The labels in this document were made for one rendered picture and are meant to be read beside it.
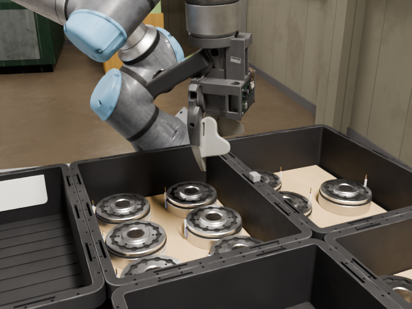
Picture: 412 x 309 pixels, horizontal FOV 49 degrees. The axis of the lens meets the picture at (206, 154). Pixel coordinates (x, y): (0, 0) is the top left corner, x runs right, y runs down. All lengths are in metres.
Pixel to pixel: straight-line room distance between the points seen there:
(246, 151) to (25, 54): 5.18
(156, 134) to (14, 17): 4.96
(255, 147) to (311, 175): 0.15
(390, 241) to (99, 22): 0.53
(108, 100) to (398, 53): 2.42
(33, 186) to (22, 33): 5.14
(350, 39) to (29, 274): 3.07
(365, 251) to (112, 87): 0.67
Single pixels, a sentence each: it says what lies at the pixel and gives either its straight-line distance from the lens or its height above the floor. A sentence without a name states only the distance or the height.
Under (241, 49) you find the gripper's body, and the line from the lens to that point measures 0.62.
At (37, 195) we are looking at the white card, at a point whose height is 0.88.
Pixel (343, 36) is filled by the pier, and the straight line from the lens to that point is 3.52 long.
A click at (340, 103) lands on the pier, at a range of 3.64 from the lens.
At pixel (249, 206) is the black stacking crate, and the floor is 0.89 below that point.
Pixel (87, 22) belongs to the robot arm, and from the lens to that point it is 0.62.
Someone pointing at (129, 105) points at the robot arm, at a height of 0.97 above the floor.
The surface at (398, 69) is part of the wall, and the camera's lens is 3.22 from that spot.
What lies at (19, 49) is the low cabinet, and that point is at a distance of 6.04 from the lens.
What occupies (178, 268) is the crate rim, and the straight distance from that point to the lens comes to 0.59.
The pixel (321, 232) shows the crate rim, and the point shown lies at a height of 0.93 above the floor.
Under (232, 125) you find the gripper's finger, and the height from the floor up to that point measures 1.05.
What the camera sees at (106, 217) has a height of 0.86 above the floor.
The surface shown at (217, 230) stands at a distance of 0.79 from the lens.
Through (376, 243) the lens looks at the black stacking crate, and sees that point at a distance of 0.73.
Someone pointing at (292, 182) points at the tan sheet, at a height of 0.83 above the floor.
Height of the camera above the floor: 1.29
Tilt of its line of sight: 23 degrees down
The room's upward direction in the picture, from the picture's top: straight up
